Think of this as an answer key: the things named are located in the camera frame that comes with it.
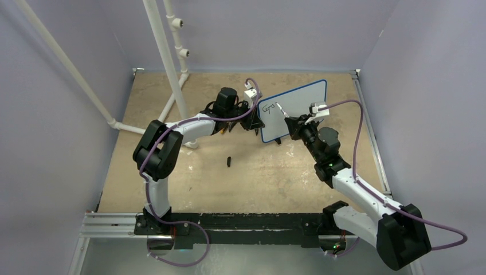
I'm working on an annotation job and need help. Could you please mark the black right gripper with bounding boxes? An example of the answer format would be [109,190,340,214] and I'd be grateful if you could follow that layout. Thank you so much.
[287,113,322,162]

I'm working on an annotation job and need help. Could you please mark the white marker pen black cap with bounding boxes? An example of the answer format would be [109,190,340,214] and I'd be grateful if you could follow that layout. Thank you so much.
[275,102,289,119]

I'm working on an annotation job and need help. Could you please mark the blue framed whiteboard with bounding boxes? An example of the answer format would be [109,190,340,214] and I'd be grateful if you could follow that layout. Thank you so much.
[257,79,327,143]

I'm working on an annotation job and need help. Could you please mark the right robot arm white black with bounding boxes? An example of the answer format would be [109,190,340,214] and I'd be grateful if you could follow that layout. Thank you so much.
[284,115,432,270]

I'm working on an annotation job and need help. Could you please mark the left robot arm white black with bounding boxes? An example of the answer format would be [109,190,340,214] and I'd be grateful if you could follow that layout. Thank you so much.
[132,84,264,234]

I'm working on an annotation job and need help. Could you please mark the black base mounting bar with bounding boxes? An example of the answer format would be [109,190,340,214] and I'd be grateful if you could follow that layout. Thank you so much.
[134,211,354,249]

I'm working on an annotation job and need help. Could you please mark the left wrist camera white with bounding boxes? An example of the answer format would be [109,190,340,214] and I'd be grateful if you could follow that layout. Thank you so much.
[244,88,258,108]

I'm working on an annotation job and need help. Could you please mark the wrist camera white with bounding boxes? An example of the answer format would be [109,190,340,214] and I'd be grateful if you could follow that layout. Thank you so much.
[244,88,258,108]
[304,101,330,125]

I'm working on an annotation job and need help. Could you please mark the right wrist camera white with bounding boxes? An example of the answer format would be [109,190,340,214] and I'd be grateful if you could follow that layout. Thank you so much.
[304,101,330,125]

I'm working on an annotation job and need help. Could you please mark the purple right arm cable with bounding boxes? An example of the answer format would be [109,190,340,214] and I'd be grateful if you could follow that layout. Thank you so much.
[323,99,468,252]

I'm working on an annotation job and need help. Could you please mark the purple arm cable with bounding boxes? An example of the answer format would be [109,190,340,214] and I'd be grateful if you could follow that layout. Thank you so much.
[138,77,264,225]
[323,99,468,252]

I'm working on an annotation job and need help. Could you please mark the white PVC pipe frame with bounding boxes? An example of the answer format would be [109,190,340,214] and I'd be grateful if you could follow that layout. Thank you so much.
[13,0,200,150]

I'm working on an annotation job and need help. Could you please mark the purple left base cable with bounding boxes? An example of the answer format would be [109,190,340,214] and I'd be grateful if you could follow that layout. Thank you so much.
[146,220,210,268]

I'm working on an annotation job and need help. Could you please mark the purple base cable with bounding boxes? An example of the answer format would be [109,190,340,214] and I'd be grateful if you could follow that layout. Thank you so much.
[146,220,210,268]
[323,235,362,259]

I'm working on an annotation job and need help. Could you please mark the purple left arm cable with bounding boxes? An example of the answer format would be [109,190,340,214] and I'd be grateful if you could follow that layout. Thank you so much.
[138,77,264,225]

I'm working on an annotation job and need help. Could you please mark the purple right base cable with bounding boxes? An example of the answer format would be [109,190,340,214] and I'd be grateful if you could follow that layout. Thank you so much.
[323,235,362,259]

